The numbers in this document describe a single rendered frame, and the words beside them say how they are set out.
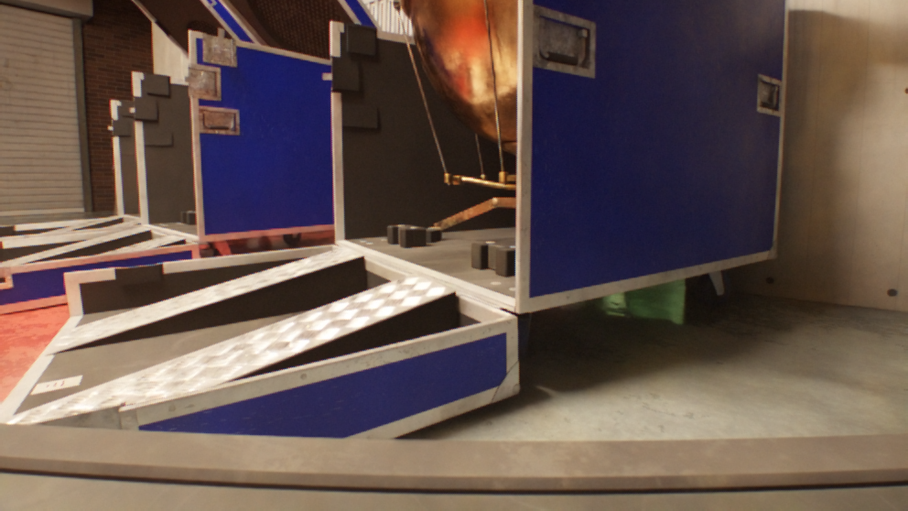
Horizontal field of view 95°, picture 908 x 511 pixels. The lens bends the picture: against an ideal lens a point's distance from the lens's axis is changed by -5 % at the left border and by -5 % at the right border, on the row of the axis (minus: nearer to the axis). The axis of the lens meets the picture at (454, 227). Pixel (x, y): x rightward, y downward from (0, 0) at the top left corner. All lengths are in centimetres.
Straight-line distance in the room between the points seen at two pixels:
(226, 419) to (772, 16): 157
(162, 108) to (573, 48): 232
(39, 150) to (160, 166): 507
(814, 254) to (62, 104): 792
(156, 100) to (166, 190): 47
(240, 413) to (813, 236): 169
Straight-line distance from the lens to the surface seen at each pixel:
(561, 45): 87
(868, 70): 186
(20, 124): 778
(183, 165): 281
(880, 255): 185
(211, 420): 63
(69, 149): 784
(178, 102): 284
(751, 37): 145
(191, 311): 129
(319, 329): 87
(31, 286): 186
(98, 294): 163
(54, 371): 121
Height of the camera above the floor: 39
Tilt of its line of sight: 6 degrees down
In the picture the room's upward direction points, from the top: straight up
